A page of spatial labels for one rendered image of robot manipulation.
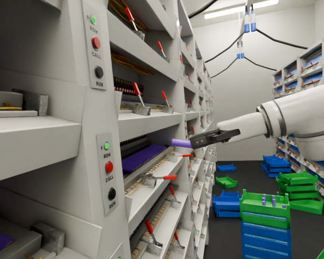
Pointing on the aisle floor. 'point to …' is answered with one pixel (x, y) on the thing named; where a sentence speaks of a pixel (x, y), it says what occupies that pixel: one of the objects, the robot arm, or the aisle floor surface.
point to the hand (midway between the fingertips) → (199, 140)
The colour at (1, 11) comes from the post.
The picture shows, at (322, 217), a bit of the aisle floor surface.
